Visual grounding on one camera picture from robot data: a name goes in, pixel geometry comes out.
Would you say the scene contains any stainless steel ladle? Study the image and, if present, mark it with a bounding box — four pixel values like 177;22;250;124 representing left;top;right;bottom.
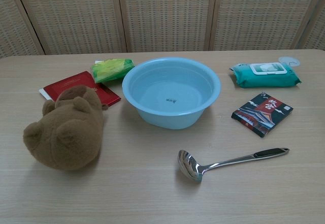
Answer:
177;147;290;184

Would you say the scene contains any light blue plastic basin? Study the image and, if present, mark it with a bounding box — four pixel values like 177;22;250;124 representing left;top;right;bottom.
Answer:
121;57;222;130

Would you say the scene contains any green snack packet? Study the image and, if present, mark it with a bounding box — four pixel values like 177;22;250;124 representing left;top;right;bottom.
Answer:
90;58;136;84

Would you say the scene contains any woven folding screen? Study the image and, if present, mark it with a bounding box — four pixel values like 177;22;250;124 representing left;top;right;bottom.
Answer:
0;0;325;59

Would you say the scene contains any red booklet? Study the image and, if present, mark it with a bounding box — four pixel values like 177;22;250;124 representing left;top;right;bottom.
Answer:
43;71;121;107

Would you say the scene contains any brown plush toy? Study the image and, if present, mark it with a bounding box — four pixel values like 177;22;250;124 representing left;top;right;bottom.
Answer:
23;85;109;172

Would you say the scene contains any dark printed card box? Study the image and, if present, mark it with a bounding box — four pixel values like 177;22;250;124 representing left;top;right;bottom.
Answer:
231;92;294;138

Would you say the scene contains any teal wet wipes pack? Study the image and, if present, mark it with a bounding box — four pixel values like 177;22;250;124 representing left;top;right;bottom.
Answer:
230;61;303;89

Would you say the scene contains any white round sticker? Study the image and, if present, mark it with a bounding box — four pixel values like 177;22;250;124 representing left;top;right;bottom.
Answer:
278;56;301;67

